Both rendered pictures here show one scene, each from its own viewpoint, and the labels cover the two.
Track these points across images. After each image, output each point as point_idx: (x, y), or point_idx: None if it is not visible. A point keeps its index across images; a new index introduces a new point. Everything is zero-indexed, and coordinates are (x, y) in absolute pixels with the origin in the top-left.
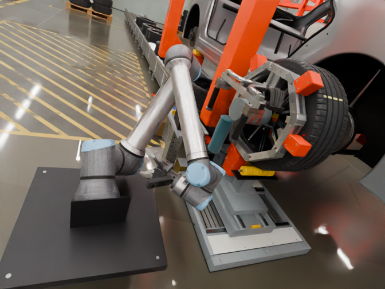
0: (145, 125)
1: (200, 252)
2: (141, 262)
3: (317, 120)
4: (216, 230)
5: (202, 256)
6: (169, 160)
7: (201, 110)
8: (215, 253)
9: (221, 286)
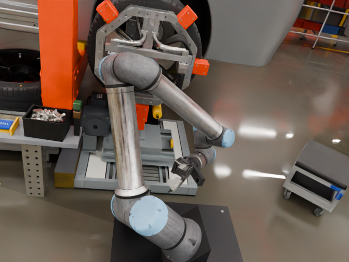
0: (139, 157)
1: (177, 196)
2: (227, 222)
3: (200, 40)
4: (164, 174)
5: (180, 196)
6: (45, 184)
7: (43, 99)
8: (186, 183)
9: (205, 192)
